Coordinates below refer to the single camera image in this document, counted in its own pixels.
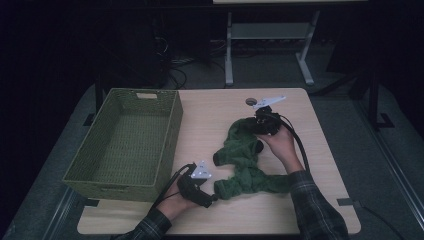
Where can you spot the white metal frame table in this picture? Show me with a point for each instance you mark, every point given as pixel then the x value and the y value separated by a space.
pixel 266 30

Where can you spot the grey tape strip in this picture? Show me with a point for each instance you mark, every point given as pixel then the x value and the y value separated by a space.
pixel 348 202

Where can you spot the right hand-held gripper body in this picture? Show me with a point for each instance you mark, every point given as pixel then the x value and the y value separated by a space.
pixel 266 123

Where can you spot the green fleece garment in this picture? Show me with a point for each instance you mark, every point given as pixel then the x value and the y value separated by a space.
pixel 241 150

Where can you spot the green woven basket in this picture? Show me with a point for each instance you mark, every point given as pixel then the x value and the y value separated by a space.
pixel 100 153

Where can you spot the black metal stand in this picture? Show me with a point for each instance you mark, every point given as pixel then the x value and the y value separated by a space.
pixel 373 96

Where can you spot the metal floor rail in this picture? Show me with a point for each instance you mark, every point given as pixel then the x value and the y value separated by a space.
pixel 393 166
pixel 58 216

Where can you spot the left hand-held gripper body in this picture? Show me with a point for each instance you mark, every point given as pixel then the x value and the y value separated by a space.
pixel 188 185

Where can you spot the person's right hand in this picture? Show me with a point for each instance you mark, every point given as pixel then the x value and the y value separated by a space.
pixel 285 148

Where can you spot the person's left hand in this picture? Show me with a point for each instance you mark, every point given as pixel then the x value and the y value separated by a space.
pixel 173 203

